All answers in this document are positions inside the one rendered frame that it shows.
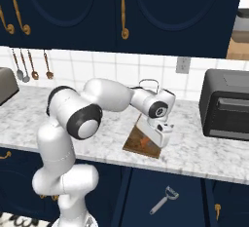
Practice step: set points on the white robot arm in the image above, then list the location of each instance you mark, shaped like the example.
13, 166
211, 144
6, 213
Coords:
68, 107

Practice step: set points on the wooden shelf with grey bowl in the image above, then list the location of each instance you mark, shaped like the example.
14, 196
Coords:
240, 39

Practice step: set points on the orange-brown food item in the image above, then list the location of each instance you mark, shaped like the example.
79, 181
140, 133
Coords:
145, 140

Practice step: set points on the grey toaster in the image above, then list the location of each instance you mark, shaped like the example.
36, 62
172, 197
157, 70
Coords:
6, 86

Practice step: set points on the hanging brown fork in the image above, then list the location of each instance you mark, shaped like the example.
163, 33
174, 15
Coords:
49, 73

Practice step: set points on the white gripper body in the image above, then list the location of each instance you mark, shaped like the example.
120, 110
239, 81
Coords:
152, 133

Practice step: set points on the hanging grey spoon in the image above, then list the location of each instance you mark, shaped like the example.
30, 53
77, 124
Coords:
18, 72

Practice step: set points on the hanging grey ladle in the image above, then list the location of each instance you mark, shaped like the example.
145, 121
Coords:
25, 76

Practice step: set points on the black toaster oven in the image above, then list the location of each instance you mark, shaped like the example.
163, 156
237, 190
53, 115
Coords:
223, 107

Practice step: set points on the dark blue open drawer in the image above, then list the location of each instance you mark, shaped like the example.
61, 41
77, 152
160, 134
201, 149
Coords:
181, 201

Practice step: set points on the brown wooden cutting board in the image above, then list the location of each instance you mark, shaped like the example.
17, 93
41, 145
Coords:
136, 144

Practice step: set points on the dark blue lower cupboard door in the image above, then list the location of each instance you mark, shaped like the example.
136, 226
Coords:
233, 201
16, 185

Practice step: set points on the grey peeler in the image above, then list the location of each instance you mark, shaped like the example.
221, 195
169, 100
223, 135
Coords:
159, 205

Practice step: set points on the grey wall socket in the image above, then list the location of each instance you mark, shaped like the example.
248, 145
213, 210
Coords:
183, 65

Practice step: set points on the hanging brown spoon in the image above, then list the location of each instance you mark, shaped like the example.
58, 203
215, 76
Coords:
34, 74

